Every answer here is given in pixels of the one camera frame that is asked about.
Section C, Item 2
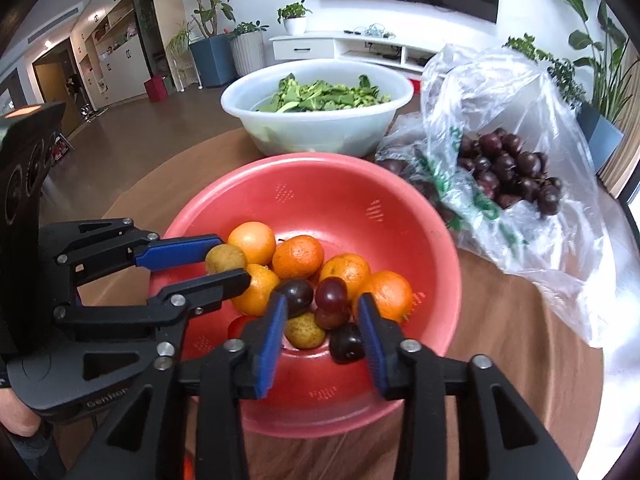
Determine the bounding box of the dark plum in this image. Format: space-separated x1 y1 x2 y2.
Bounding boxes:
329 323 364 364
274 278 314 318

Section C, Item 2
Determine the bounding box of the yellow-brown fruit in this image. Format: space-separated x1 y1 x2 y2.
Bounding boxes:
284 312 326 350

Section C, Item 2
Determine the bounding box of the dark plum front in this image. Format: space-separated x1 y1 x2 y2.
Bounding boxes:
329 323 364 364

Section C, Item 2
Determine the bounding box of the large central orange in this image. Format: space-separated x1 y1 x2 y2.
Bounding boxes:
352 271 413 323

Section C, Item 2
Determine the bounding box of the yellow-brown kiwi back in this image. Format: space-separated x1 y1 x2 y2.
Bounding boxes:
205 244 247 274

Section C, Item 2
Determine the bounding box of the red tomato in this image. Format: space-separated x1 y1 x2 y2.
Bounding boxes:
227 315 257 339

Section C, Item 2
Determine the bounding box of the orange tangerine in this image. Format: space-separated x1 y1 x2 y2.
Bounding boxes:
271 235 324 280

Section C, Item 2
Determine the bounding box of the person left hand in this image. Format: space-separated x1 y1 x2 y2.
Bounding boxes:
0 388 41 438

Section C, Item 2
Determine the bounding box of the red bin on floor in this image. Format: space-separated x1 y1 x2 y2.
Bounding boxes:
144 76 168 103

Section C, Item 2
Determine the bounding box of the red plastic colander bowl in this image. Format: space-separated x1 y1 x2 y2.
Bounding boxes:
167 154 461 438

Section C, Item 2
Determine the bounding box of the white bowl with greens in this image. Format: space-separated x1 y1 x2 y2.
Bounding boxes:
220 58 414 157

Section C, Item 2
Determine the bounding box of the tall plant blue pot left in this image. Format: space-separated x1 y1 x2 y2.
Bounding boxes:
189 0 235 88

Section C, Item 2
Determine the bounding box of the plant white ribbed pot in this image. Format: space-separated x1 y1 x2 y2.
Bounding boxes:
229 21 269 77

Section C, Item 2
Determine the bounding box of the pile of dark plums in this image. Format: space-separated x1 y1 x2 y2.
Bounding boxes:
380 128 565 224

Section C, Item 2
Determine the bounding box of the clear plastic bag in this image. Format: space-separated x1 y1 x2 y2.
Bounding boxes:
375 46 616 348

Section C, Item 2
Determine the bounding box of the small plant on cabinet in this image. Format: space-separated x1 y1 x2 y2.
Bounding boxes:
277 0 312 36

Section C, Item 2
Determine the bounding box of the white tv cabinet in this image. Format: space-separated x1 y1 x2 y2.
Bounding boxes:
270 34 435 74

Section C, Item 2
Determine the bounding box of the bushy plant white pot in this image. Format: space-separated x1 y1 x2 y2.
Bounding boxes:
504 34 586 110

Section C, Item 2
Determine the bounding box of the large plant blue pot right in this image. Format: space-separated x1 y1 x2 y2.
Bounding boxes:
563 0 631 171

